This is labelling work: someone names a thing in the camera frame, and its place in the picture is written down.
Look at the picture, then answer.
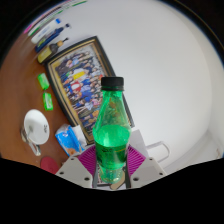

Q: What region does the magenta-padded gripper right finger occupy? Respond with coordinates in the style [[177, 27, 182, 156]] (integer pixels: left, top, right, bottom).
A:
[[125, 145, 168, 190]]

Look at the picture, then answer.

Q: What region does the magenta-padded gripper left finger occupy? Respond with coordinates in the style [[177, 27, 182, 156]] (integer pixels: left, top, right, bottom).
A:
[[54, 145, 101, 190]]

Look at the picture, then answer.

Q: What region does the green plastic drink bottle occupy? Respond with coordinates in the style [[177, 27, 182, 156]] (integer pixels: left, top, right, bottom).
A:
[[92, 76, 132, 184]]

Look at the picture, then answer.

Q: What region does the flat round red coaster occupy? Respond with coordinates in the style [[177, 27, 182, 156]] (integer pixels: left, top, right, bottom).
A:
[[39, 156, 61, 175]]

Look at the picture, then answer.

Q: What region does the blue tissue pack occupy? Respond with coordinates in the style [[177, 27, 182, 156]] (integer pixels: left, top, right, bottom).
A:
[[54, 123, 87, 157]]

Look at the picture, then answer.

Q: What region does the floral ceramic mug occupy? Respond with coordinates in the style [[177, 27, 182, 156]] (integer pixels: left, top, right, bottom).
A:
[[20, 108, 51, 157]]

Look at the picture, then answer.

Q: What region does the small green pack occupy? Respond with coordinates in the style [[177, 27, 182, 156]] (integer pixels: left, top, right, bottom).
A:
[[42, 91, 54, 112], [37, 72, 51, 91]]

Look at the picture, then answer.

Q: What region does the framed group picture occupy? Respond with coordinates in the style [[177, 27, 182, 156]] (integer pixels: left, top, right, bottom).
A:
[[44, 35, 136, 145]]

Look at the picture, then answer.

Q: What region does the amber pump bottle yellow label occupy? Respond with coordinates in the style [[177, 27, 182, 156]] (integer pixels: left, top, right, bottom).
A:
[[36, 37, 70, 64]]

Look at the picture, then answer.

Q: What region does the white bottle with blue cap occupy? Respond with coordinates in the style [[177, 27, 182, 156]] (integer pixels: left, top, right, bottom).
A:
[[30, 18, 63, 45]]

